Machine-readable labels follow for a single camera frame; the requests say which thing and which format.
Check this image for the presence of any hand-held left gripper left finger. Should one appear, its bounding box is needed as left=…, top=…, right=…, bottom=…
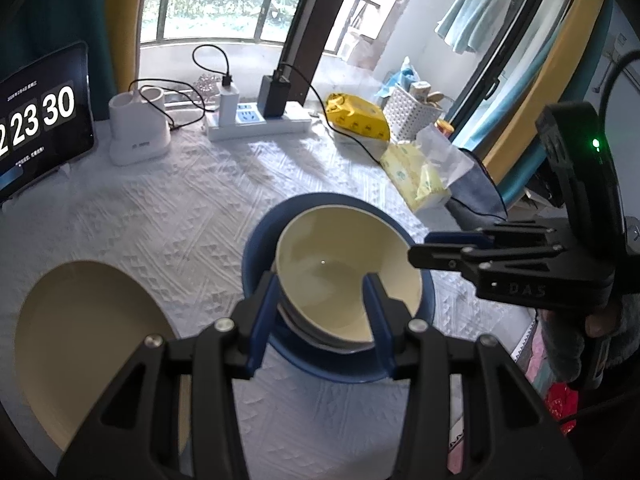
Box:
left=56, top=271, right=281, bottom=480

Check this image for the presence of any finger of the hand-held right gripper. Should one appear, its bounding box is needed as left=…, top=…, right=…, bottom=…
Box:
left=407, top=242, right=620, bottom=312
left=424, top=220, right=567, bottom=251

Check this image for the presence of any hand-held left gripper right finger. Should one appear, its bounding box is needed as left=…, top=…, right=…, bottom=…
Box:
left=361, top=272, right=583, bottom=480

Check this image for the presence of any cream bowl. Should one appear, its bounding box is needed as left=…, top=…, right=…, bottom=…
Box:
left=275, top=205, right=423, bottom=353

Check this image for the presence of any blue bowl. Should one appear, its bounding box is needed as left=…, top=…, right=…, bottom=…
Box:
left=241, top=192, right=436, bottom=385

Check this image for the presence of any cream plate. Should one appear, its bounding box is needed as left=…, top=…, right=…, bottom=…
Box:
left=14, top=260, right=193, bottom=456

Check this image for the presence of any person's right forearm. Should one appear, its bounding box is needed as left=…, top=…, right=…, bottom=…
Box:
left=542, top=310, right=640, bottom=386

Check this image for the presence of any person's right hand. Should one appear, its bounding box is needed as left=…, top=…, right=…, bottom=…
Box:
left=585, top=304, right=624, bottom=340

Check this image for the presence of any teal curtain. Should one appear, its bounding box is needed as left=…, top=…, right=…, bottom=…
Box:
left=0, top=0, right=113, bottom=126
left=500, top=0, right=617, bottom=206

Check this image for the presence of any grey cloth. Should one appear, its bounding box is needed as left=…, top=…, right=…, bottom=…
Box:
left=447, top=150, right=508, bottom=231

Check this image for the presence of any yellow curtain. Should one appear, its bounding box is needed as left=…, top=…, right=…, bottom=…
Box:
left=105, top=0, right=151, bottom=78
left=482, top=0, right=608, bottom=181

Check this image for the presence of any clear plastic bag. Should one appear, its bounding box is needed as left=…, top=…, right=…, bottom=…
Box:
left=417, top=125, right=473, bottom=186

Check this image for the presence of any white textured tablecloth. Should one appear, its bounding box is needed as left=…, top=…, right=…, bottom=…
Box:
left=0, top=110, right=541, bottom=480

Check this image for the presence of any red plastic bag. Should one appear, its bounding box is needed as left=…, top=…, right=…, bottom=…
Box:
left=545, top=382, right=579, bottom=433

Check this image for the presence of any white perforated basket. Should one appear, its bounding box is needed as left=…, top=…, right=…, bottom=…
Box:
left=382, top=85, right=453, bottom=143

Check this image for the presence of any light blue hanging towel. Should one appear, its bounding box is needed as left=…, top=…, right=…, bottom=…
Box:
left=434, top=0, right=516, bottom=55

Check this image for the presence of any white power strip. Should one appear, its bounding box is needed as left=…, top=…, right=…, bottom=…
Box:
left=205, top=101, right=313, bottom=142

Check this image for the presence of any yellow wipes packet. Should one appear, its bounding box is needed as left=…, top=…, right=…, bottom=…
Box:
left=325, top=92, right=391, bottom=142

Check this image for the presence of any blue plastic bag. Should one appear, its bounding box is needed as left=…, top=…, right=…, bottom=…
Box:
left=375, top=57, right=426, bottom=101

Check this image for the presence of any white charger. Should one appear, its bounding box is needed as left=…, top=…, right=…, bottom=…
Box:
left=218, top=76, right=241, bottom=123

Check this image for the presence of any white charging dock cup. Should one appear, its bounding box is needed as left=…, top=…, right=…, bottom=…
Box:
left=109, top=85, right=172, bottom=167

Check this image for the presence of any black charger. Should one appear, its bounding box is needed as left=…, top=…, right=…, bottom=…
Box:
left=259, top=75, right=291, bottom=118

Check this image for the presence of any small glass ornament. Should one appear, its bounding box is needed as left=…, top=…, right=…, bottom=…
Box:
left=192, top=74, right=221, bottom=97

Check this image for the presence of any cardboard box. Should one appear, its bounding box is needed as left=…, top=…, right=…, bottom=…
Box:
left=337, top=30, right=373, bottom=66

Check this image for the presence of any black balcony railing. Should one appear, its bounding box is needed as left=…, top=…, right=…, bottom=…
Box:
left=140, top=0, right=381, bottom=45

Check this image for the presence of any black tablet clock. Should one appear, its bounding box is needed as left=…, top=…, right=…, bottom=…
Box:
left=0, top=41, right=96, bottom=206

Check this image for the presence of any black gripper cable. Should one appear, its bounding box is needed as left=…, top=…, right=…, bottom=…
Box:
left=597, top=55, right=640, bottom=126

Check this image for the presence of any black long charger cable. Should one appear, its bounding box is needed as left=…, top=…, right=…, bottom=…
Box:
left=277, top=62, right=391, bottom=166

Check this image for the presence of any black lamp cable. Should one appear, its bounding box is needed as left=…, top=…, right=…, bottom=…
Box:
left=129, top=79, right=208, bottom=133

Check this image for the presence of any black looped charger cable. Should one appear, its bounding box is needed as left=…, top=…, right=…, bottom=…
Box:
left=192, top=44, right=232, bottom=86

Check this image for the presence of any dark sliding door frame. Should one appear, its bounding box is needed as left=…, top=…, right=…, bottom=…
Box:
left=282, top=0, right=368, bottom=106

